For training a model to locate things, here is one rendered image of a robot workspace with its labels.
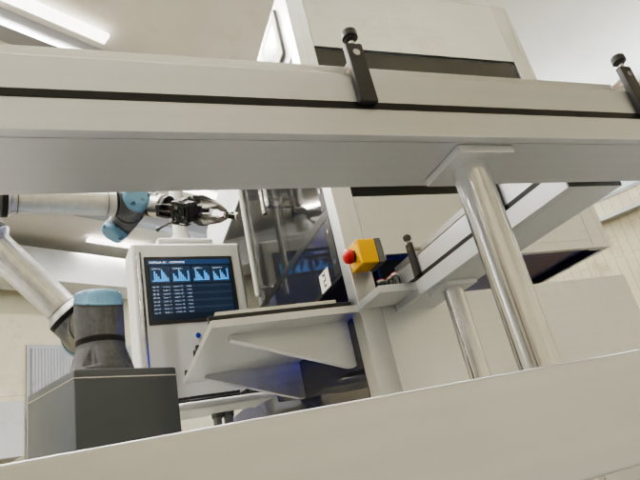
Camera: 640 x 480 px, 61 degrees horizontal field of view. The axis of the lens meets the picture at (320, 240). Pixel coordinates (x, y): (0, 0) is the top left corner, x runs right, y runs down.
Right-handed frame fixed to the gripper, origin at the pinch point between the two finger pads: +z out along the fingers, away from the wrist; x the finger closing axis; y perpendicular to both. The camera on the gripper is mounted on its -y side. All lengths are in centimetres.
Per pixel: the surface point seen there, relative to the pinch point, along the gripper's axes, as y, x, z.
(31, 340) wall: -459, -424, -679
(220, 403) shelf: -13, -77, -11
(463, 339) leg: 15, -17, 75
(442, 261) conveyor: 13, 0, 68
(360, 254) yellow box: 5.3, -3.9, 45.2
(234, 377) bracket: -7, -61, -1
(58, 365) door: -472, -469, -638
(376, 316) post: 5, -21, 51
